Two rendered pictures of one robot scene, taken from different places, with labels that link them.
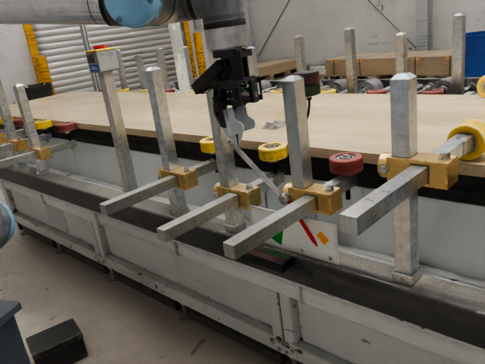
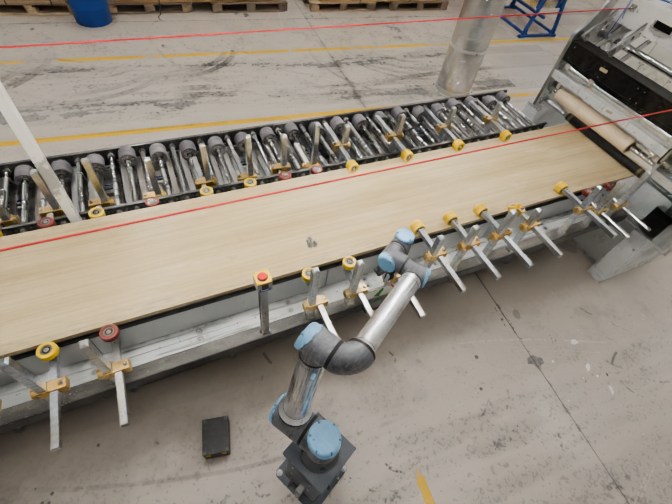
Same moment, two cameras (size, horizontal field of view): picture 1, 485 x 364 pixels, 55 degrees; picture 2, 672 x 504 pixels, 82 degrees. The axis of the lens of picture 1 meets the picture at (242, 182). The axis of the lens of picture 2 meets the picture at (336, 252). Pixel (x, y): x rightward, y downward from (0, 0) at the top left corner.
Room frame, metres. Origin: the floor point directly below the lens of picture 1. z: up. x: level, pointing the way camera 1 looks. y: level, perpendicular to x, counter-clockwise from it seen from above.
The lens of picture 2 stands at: (1.09, 1.23, 2.65)
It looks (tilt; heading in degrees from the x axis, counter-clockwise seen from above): 52 degrees down; 282
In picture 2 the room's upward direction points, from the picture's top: 11 degrees clockwise
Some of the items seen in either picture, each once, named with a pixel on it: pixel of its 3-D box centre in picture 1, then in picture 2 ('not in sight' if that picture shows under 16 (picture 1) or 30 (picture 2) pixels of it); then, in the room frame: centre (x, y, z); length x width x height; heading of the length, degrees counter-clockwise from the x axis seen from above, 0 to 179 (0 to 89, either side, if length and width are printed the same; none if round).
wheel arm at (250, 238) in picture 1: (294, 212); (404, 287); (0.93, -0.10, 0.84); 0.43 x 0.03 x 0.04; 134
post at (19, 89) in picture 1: (32, 137); (104, 365); (2.10, 0.91, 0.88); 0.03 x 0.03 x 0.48; 44
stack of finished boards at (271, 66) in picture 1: (247, 72); not in sight; (9.69, -0.41, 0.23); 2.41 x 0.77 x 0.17; 131
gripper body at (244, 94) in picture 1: (234, 78); not in sight; (1.03, -0.01, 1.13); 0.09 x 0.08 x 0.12; 44
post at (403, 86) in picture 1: (405, 197); (428, 262); (0.84, -0.31, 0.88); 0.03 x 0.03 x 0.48; 44
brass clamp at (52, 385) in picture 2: (16, 144); (50, 388); (2.26, 1.06, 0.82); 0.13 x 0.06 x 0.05; 44
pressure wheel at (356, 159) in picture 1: (346, 177); not in sight; (1.08, -0.26, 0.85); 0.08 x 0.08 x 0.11
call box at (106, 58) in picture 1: (102, 61); (262, 281); (1.57, 0.39, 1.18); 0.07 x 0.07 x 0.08; 44
